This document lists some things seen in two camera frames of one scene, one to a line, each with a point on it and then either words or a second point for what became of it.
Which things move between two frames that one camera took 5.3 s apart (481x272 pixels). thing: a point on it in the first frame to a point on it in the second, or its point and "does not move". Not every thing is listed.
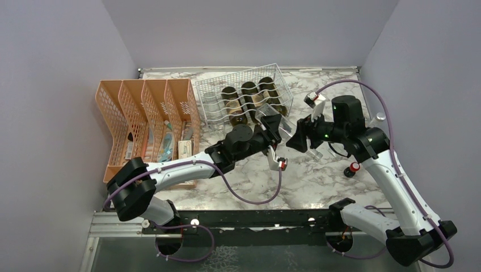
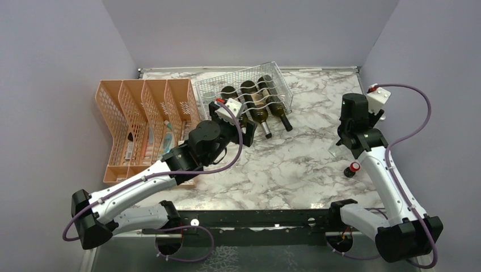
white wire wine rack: x=233 y=99 does not move
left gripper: x=272 y=123 to x=247 y=138
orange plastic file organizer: x=156 y=120 does not move
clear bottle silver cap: x=377 y=121 to x=337 y=150
